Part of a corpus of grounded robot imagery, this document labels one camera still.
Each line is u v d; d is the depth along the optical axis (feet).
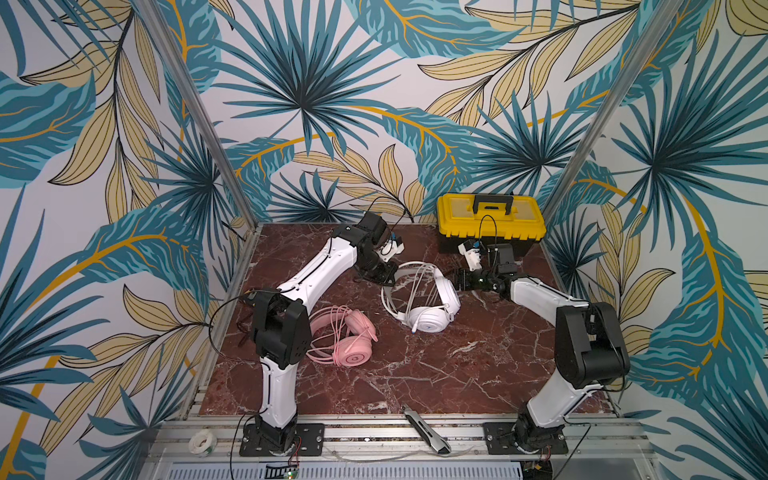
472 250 2.80
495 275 2.44
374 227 2.32
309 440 2.41
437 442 2.39
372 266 2.42
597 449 2.38
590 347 1.57
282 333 1.62
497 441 2.41
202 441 2.37
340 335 2.93
